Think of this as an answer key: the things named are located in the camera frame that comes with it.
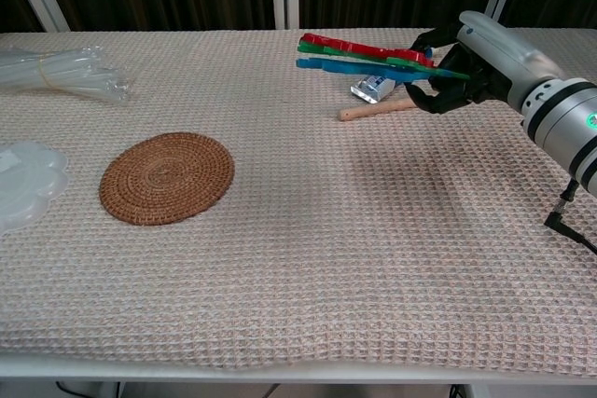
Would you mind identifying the beige waffle-weave tablecloth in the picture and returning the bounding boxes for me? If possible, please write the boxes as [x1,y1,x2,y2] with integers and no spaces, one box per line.
[0,27,597,378]

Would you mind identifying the blue white toothpaste tube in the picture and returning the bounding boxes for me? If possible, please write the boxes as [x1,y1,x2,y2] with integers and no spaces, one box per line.
[350,73,397,104]

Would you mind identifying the black cable with angled plug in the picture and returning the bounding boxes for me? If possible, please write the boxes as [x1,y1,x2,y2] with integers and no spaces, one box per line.
[544,177,597,255]

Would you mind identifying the bundle of clear plastic tubes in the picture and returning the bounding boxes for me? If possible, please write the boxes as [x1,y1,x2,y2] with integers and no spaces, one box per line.
[0,46,132,104]

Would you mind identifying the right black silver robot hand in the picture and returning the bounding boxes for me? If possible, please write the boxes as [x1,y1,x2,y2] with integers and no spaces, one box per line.
[403,9,568,116]

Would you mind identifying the round woven rattan coaster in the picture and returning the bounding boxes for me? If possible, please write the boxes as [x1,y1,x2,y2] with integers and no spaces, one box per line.
[98,131,236,227]

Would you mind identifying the red green blue hand clapper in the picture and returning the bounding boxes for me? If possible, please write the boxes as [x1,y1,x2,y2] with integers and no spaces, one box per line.
[295,33,471,81]

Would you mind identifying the clear flower-shaped plastic tray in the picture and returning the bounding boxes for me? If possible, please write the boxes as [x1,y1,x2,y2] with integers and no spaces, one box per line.
[0,140,70,237]

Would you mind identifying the thin wooden stick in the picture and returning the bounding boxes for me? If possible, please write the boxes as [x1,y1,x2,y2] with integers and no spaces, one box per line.
[338,98,417,122]

